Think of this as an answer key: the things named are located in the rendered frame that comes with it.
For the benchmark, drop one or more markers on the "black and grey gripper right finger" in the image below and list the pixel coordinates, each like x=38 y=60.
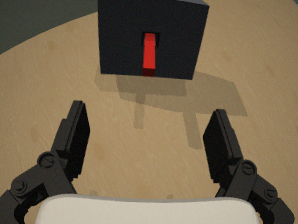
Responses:
x=237 y=177

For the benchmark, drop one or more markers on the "black panel with square hole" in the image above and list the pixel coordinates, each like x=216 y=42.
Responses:
x=178 y=26

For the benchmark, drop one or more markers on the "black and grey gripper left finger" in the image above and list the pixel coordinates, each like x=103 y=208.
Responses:
x=55 y=168

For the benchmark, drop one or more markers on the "dark red peg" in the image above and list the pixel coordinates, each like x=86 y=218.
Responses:
x=149 y=55

